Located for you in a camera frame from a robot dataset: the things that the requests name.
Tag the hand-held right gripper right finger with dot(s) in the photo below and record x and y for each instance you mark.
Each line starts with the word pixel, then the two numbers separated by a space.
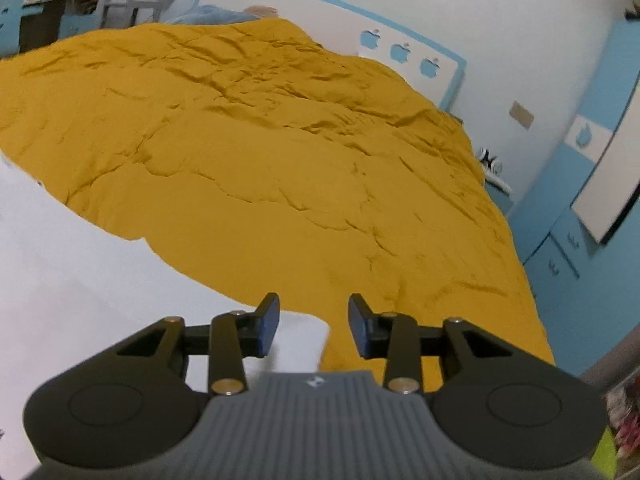
pixel 359 330

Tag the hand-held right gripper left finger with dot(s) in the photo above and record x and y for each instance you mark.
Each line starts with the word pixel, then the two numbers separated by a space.
pixel 267 330

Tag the white printed sweatshirt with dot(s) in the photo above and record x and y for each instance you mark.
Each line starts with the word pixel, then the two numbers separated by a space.
pixel 75 285

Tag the mustard yellow blanket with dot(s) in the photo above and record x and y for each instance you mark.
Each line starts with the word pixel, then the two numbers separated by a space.
pixel 275 160

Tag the blue and white wardrobe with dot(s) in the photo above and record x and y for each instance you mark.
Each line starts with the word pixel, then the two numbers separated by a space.
pixel 560 270

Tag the lime green object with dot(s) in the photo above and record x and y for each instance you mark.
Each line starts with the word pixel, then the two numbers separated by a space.
pixel 606 452

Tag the colourful clutter pile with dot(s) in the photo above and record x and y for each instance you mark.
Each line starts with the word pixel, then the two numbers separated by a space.
pixel 625 415

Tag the white and blue headboard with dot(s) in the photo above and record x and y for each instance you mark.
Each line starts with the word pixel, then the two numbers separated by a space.
pixel 310 25

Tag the pale orange pillow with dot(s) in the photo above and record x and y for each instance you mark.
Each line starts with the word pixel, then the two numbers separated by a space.
pixel 260 11

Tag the blue pillow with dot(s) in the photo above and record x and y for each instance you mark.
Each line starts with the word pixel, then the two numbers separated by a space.
pixel 210 14

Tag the grey rolling cart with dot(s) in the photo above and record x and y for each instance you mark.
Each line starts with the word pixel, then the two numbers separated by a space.
pixel 130 5

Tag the dark desk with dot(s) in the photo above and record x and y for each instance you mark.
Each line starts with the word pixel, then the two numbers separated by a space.
pixel 40 25

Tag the tan wall switch plate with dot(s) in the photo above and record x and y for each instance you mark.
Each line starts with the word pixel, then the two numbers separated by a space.
pixel 521 114

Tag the white board with black frame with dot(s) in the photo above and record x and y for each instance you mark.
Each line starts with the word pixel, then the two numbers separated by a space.
pixel 607 195

